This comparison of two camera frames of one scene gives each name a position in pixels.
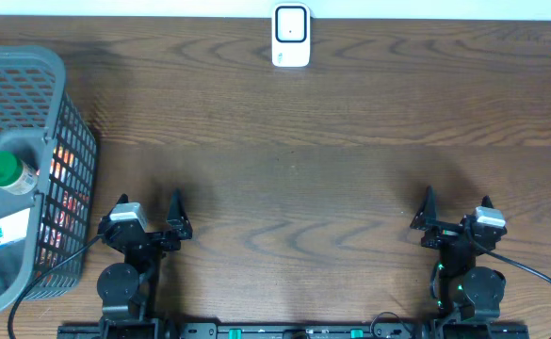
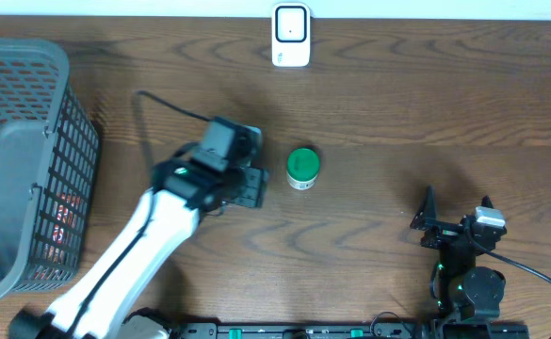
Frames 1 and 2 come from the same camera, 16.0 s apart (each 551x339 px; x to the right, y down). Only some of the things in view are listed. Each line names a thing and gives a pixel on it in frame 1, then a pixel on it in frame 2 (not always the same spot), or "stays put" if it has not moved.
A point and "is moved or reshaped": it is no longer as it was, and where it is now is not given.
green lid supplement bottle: x=3 y=169 → x=302 y=169
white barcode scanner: x=290 y=35 stays put
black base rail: x=294 y=330 stays put
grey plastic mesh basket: x=35 y=178 stays put
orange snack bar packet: x=68 y=201 is moved or reshaped
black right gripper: x=427 y=217 stays put
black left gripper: x=177 y=227 → x=253 y=192
